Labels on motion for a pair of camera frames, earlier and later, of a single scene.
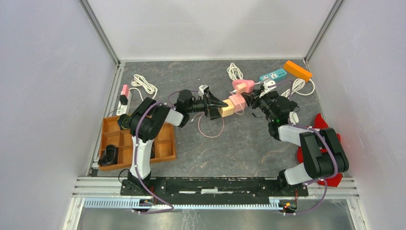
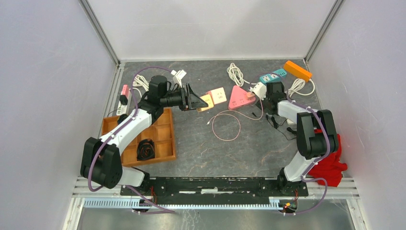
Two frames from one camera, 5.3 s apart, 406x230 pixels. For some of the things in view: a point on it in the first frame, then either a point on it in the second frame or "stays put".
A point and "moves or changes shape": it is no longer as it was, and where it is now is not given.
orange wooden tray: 112,133 stays put
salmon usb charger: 241,88 moves or changes shape
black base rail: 212,187 stays put
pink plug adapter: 126,90 stays put
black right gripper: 250,99 -> 265,107
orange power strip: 297,71 stays put
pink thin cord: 199,114 -> 229,114
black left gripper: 210,105 -> 193,101
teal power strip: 276,75 stays put
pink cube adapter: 239,102 -> 218,95
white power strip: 125,109 stays put
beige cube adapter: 227,110 moves or changes shape
